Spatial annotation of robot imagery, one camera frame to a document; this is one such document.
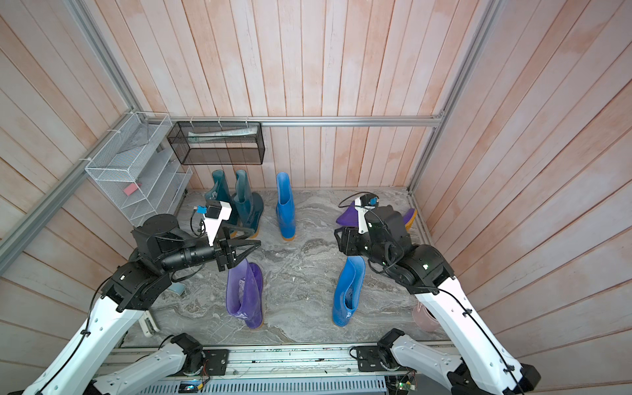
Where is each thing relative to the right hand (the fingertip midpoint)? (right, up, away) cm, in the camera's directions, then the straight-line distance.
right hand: (341, 231), depth 65 cm
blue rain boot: (-17, +7, +16) cm, 24 cm away
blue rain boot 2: (+3, -18, +8) cm, 20 cm away
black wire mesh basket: (-48, +35, +39) cm, 71 cm away
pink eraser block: (-70, +13, +17) cm, 73 cm away
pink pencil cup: (+26, -28, +9) cm, 39 cm away
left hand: (-22, -2, -7) cm, 23 cm away
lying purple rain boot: (+9, +3, +42) cm, 43 cm away
